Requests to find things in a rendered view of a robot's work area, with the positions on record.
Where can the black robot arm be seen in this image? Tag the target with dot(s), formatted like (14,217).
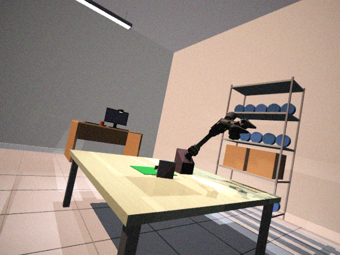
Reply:
(216,129)

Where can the green circuit board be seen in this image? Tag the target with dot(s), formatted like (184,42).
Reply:
(145,170)

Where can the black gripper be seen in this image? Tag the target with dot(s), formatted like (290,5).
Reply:
(234,127)

